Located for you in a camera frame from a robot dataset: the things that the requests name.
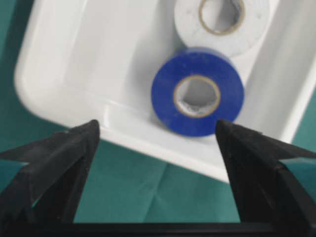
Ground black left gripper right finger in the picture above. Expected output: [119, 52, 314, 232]
[215, 120, 316, 237]

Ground white tape roll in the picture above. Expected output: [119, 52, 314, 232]
[174, 0, 270, 57]

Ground blue tape roll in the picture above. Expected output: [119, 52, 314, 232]
[151, 47, 244, 137]

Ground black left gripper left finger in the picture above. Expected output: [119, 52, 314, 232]
[0, 119, 100, 237]

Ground white plastic case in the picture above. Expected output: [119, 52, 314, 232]
[14, 0, 316, 182]

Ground green table cloth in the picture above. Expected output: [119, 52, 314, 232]
[0, 0, 316, 224]

